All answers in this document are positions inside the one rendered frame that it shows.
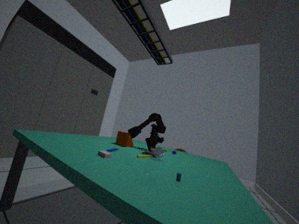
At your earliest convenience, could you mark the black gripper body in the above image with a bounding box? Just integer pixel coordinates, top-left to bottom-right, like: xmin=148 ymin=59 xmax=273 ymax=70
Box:
xmin=145 ymin=132 xmax=159 ymax=143

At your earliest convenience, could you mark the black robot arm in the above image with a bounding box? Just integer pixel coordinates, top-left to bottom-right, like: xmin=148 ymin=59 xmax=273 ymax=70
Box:
xmin=128 ymin=113 xmax=166 ymax=143

